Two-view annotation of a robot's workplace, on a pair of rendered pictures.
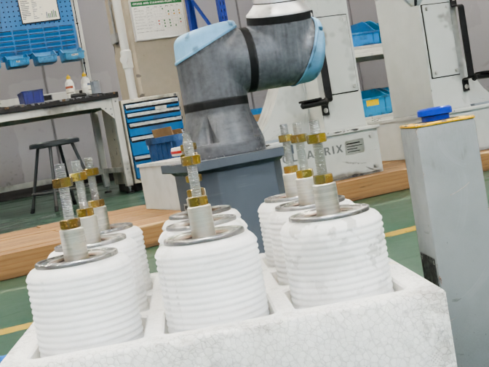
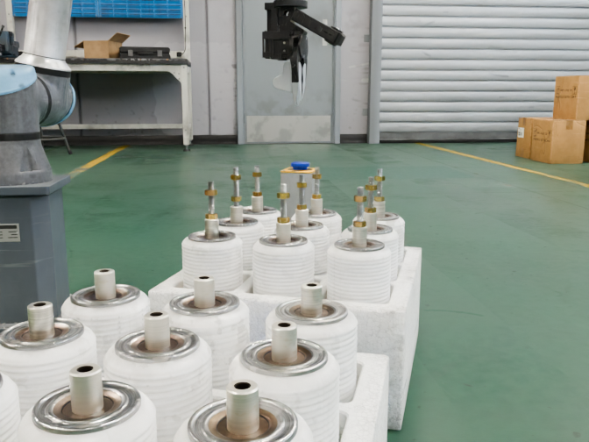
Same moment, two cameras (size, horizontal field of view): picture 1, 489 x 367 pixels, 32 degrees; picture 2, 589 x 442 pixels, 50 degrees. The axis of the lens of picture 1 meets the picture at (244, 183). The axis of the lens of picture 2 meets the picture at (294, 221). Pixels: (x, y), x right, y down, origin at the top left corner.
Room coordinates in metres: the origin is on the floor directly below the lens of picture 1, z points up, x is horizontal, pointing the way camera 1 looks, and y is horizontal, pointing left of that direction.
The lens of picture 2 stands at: (0.58, 1.07, 0.47)
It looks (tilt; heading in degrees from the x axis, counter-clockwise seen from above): 11 degrees down; 288
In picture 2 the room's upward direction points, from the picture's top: straight up
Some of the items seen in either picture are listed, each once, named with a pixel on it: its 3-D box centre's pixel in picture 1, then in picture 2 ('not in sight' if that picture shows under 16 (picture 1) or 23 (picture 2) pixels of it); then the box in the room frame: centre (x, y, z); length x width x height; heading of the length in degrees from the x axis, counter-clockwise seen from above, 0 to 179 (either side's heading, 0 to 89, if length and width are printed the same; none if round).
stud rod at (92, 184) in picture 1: (93, 188); (211, 205); (1.01, 0.18, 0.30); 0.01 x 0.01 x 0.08
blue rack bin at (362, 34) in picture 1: (343, 37); not in sight; (6.70, -0.96, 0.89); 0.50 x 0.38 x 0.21; 23
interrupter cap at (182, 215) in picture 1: (200, 213); (237, 222); (1.02, 0.06, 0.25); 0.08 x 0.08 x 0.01
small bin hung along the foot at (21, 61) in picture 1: (17, 60); not in sight; (6.60, 1.56, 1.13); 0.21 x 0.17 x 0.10; 24
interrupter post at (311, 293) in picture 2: not in sight; (311, 300); (0.76, 0.47, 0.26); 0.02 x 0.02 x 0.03
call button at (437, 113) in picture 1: (435, 116); (300, 167); (0.99, -0.23, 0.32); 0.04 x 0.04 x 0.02
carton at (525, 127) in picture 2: not in sight; (542, 137); (0.29, -4.13, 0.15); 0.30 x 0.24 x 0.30; 23
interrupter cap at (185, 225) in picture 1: (201, 223); (301, 225); (0.90, 0.05, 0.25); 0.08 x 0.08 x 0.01
